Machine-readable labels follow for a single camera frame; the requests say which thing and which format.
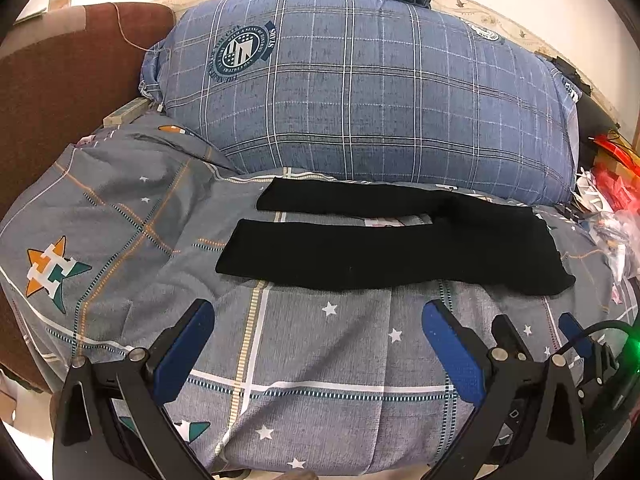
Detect grey star patterned bedsheet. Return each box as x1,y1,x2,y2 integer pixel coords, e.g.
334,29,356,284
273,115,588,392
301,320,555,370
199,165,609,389
1,114,639,474

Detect black pants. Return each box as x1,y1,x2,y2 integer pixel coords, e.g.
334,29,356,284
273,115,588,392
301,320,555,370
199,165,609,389
216,178,575,296

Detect brown upholstered headboard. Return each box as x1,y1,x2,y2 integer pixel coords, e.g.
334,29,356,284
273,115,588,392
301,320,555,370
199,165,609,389
0,1,177,394

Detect blue plaid pillow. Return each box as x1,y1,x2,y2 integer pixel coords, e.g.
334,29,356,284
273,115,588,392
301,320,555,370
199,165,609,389
140,0,579,205

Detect black cable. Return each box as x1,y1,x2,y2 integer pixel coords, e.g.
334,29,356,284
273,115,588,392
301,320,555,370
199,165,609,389
560,320,637,360

